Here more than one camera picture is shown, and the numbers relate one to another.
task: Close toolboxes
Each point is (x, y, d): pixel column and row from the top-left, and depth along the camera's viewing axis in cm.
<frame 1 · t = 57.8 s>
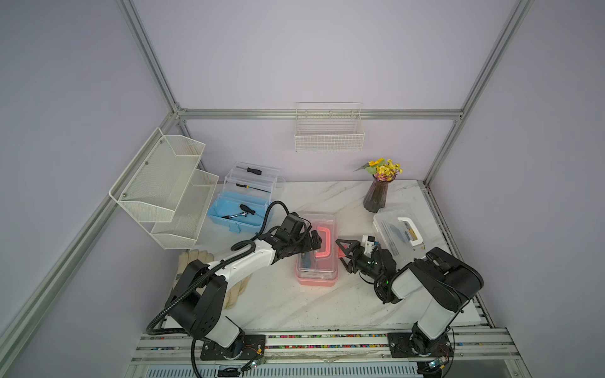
left hand: (311, 246, 87), fingers open
right hand: (336, 250, 88), fingers open
pink toolbox: (319, 267, 93), on the table
clear white toolbox: (406, 231, 90), point 12 cm above the table
blue tiered toolbox: (245, 195, 113), point 4 cm above the table
black screwdriver top tray: (256, 172, 113), point 11 cm above the table
black screwdriver middle tray: (247, 187, 110), point 9 cm above the table
dark glass flower vase: (376, 196, 105), point 10 cm above the table
yellow artificial flowers: (383, 169, 93), point 26 cm above the table

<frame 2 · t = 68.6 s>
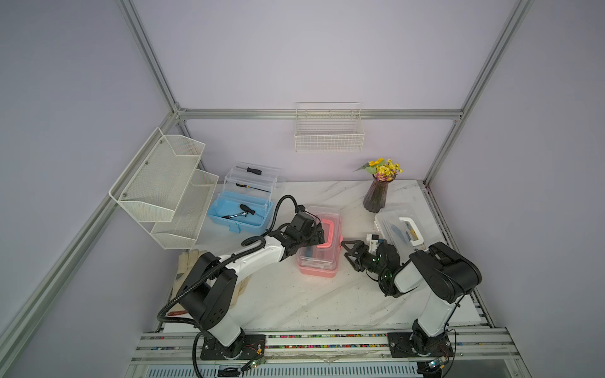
left hand: (314, 239, 89), fingers open
right hand: (343, 251, 91), fingers open
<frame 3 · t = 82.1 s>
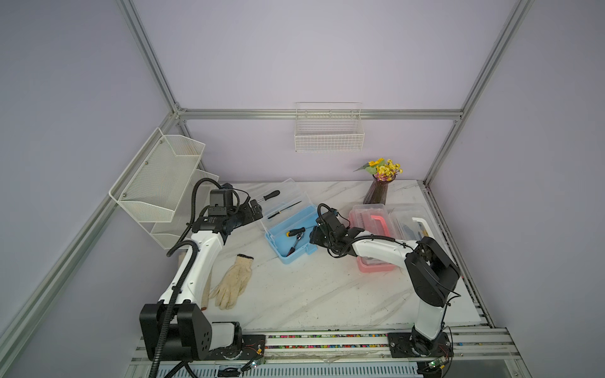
left hand: (250, 215, 83), fingers open
right hand: (316, 238, 93), fingers open
pink toolbox: (375, 220, 93), point 13 cm above the table
black screwdriver top tray: (269, 194, 101), point 13 cm above the table
black screwdriver middle tray: (284, 209, 101), point 9 cm above the table
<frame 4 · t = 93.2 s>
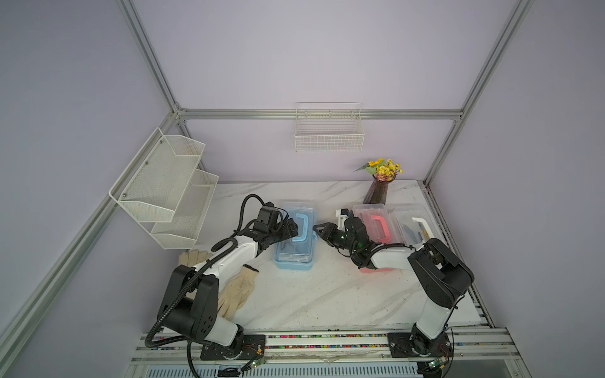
left hand: (290, 233, 90), fingers open
right hand: (315, 232, 90), fingers open
blue tiered toolbox: (298, 253, 94), point 3 cm above the table
